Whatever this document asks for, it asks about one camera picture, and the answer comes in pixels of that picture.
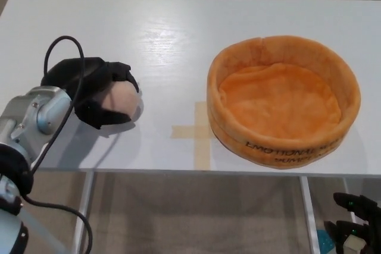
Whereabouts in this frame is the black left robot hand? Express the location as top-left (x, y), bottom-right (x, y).
top-left (40, 57), bottom-right (140, 130)

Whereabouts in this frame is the pink round plush toy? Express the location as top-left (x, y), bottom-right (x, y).
top-left (102, 82), bottom-right (145, 123)

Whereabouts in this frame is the white table leg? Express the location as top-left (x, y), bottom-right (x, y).
top-left (299, 176), bottom-right (321, 254)
top-left (73, 172), bottom-right (96, 239)

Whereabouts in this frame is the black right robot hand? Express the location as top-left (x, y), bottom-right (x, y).
top-left (324, 192), bottom-right (381, 254)

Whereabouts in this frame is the long beige masking tape strip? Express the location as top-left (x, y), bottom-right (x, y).
top-left (193, 101), bottom-right (213, 169)

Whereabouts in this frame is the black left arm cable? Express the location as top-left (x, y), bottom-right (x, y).
top-left (20, 36), bottom-right (93, 254)

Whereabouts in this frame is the short beige masking tape strip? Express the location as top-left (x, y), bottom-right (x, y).
top-left (171, 125), bottom-right (214, 140)

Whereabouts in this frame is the orange plush round plate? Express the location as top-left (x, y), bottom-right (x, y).
top-left (207, 36), bottom-right (363, 171)

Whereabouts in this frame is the teal plastic object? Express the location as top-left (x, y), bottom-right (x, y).
top-left (317, 229), bottom-right (338, 254)

